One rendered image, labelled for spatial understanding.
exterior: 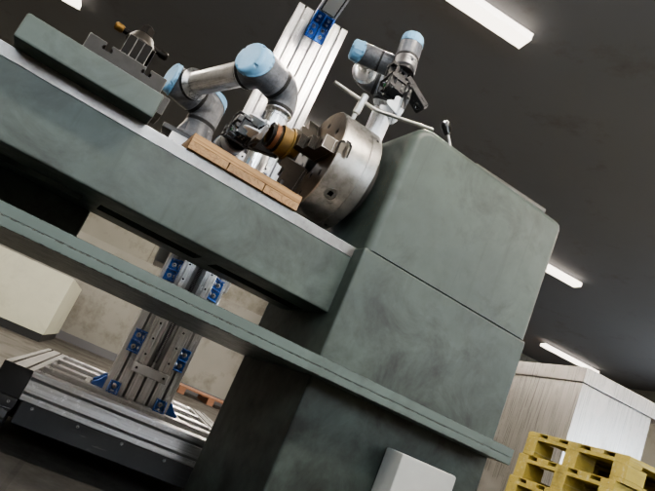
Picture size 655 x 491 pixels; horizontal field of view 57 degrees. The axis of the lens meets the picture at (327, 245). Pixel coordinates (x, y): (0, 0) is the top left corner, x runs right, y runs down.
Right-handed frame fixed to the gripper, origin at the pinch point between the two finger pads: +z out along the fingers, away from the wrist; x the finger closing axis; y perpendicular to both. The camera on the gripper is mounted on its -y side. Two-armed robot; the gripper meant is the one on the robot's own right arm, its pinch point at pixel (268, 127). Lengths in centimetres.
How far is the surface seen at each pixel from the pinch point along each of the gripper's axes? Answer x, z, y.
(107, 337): -79, -847, -118
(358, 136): 7.0, 11.1, -20.4
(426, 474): -66, 26, -67
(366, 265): -25.2, 18.8, -33.7
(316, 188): -10.7, 7.9, -16.8
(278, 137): -1.3, 0.7, -3.5
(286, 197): -19.3, 14.8, -8.1
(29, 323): -94, -586, 2
